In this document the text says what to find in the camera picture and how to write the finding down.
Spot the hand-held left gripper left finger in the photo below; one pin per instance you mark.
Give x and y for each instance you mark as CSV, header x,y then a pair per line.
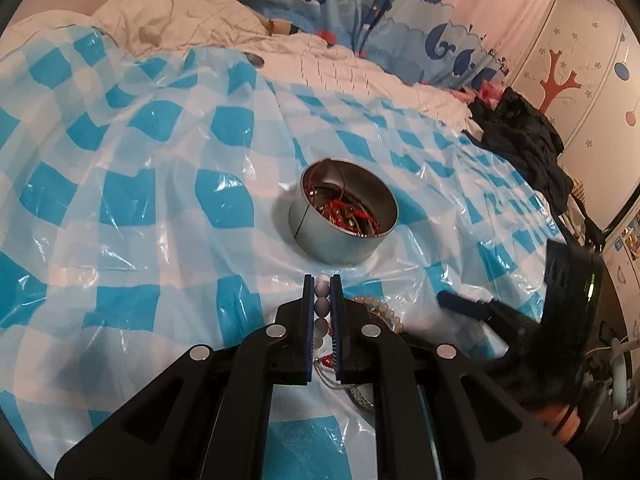
x,y
309,320

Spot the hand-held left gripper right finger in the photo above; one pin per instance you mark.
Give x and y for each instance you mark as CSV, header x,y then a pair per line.
x,y
337,320

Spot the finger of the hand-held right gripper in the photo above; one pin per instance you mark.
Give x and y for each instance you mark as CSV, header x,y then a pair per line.
x,y
462,305

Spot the round metal tin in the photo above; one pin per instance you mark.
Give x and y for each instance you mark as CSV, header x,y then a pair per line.
x,y
325,232

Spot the person's right hand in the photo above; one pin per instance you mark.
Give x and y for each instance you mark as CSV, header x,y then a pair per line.
x,y
560,420

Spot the white appliance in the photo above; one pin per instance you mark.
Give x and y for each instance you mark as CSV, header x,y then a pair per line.
x,y
620,375

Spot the black clothing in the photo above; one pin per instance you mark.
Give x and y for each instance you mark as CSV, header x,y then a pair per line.
x,y
525,135

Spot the blue checkered plastic sheet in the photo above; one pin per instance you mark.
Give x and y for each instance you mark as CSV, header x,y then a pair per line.
x,y
150,200

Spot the pink cloth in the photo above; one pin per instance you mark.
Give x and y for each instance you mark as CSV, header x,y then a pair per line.
x,y
477,92

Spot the whale print curtain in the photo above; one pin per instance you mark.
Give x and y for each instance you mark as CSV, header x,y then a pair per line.
x,y
380,10

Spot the white quilt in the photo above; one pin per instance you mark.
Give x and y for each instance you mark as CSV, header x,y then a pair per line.
x,y
210,15

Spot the tree wall sticker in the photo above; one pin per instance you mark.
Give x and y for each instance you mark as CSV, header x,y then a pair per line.
x,y
552,80

